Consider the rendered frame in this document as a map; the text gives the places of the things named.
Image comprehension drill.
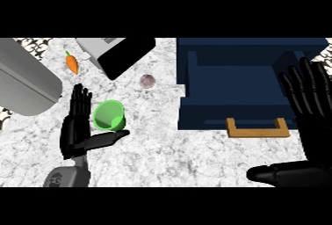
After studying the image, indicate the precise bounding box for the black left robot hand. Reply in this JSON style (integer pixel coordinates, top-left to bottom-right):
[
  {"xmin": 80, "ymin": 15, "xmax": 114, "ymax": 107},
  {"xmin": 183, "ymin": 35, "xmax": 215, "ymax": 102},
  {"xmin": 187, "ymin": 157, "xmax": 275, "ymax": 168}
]
[{"xmin": 59, "ymin": 83, "xmax": 131, "ymax": 161}]

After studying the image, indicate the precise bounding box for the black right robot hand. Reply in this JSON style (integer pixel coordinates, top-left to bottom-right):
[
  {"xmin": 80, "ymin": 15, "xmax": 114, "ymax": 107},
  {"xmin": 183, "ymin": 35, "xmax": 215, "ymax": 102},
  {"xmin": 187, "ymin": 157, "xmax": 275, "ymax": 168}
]
[{"xmin": 245, "ymin": 56, "xmax": 332, "ymax": 188}]

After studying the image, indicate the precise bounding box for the green cup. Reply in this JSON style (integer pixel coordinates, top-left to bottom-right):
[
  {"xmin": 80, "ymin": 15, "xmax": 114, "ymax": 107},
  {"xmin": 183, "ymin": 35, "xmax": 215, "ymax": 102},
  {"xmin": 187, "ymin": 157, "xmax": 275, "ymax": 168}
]
[{"xmin": 92, "ymin": 99, "xmax": 128, "ymax": 133}]

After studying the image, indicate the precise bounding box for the dark blue drawer front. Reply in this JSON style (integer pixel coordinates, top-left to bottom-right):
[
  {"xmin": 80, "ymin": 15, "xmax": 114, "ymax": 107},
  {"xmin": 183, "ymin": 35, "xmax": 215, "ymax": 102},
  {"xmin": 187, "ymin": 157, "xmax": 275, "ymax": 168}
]
[{"xmin": 177, "ymin": 97, "xmax": 304, "ymax": 131}]

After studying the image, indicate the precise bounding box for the dark blue drawer box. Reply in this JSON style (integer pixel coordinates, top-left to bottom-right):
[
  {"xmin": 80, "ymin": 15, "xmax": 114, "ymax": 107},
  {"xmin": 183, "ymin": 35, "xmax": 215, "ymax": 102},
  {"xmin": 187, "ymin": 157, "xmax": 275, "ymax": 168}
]
[{"xmin": 177, "ymin": 38, "xmax": 331, "ymax": 100}]

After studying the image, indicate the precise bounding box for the grey rounded appliance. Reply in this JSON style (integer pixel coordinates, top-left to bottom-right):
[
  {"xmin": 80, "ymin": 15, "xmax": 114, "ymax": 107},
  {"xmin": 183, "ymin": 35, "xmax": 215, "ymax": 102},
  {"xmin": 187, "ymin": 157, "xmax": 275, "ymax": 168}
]
[{"xmin": 0, "ymin": 38, "xmax": 64, "ymax": 117}]

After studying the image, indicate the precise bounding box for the orange carrot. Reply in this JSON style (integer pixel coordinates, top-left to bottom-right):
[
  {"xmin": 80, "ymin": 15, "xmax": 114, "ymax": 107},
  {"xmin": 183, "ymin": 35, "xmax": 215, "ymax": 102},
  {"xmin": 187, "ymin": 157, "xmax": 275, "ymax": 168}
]
[{"xmin": 64, "ymin": 50, "xmax": 80, "ymax": 76}]

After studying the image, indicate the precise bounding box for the purple onion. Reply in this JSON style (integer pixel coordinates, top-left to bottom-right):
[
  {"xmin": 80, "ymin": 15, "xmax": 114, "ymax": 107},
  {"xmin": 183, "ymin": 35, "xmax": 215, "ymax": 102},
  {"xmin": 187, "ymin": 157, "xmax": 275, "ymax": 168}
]
[{"xmin": 139, "ymin": 74, "xmax": 156, "ymax": 90}]

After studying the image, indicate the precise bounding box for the grey and black appliance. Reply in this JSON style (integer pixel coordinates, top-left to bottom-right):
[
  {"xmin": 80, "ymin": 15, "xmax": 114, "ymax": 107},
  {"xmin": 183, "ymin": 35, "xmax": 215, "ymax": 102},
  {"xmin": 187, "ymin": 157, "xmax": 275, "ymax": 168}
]
[{"xmin": 75, "ymin": 38, "xmax": 156, "ymax": 81}]

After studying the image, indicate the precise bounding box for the wooden drawer handle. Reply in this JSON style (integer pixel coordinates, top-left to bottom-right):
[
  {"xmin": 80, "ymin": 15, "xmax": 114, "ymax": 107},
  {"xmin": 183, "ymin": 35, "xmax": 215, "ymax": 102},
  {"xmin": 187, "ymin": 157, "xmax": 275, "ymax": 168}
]
[{"xmin": 226, "ymin": 117, "xmax": 292, "ymax": 139}]

